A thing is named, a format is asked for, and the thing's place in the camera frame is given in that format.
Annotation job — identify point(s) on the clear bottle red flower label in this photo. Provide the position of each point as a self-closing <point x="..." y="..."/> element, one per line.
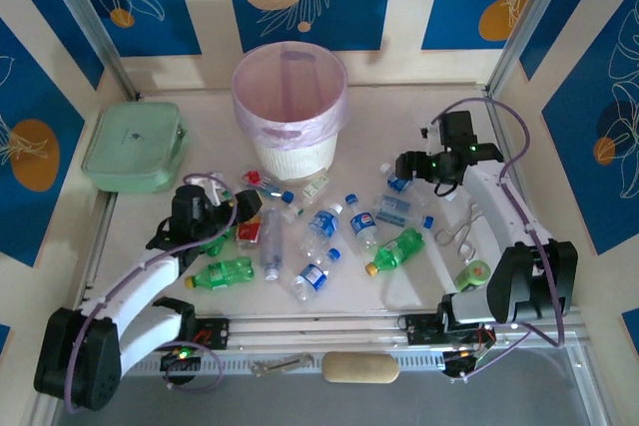
<point x="264" y="188"/>

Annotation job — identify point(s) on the bottle red yellow label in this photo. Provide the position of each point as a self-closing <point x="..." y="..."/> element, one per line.
<point x="248" y="235"/>

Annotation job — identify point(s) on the clear bottle pale blue label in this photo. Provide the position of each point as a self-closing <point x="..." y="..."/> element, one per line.
<point x="399" y="209"/>

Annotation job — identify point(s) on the tall clear bottle white cap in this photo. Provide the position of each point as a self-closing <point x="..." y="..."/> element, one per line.
<point x="272" y="246"/>

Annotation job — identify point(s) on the green plastic bottle yellow cap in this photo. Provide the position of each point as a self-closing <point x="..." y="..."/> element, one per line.
<point x="397" y="251"/>
<point x="224" y="274"/>
<point x="219" y="246"/>

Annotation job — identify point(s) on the clear bottle green white label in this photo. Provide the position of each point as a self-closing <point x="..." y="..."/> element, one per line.
<point x="314" y="189"/>

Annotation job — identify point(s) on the Pepsi label bottle blue cap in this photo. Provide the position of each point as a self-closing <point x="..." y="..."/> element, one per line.
<point x="363" y="226"/>

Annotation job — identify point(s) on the small water bottle blue cap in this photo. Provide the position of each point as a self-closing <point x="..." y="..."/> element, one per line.
<point x="314" y="276"/>

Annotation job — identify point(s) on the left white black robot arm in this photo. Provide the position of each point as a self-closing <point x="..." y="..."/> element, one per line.
<point x="135" y="282"/>

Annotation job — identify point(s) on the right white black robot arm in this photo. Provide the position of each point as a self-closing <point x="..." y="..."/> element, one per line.
<point x="499" y="206"/>

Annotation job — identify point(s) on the white ribbed waste bin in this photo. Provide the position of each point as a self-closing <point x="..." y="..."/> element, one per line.
<point x="294" y="159"/>

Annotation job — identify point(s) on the pink plastic bin liner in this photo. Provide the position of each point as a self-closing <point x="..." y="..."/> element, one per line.
<point x="259" y="119"/>

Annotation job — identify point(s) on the mint green zip case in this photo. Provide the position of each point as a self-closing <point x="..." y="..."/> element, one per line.
<point x="132" y="146"/>

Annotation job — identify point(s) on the small green cylindrical container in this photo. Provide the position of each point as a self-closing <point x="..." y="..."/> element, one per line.
<point x="471" y="276"/>

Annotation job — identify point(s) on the slotted metal strip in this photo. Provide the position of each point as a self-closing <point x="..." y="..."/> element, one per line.
<point x="424" y="361"/>

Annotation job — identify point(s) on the tan oblong sponge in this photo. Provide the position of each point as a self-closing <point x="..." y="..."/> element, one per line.
<point x="362" y="368"/>

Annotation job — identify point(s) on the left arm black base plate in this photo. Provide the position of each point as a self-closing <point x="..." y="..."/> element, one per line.
<point x="212" y="333"/>

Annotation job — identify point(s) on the aluminium cross rail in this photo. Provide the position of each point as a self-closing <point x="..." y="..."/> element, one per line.
<point x="319" y="331"/>

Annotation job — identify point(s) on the flat metal bracket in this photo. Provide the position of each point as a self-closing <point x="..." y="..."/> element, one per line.
<point x="282" y="365"/>

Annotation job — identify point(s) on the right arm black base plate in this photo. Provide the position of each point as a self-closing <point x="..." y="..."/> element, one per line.
<point x="422" y="330"/>

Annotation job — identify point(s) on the aluminium frame post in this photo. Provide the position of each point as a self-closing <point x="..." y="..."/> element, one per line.
<point x="86" y="12"/>
<point x="530" y="12"/>

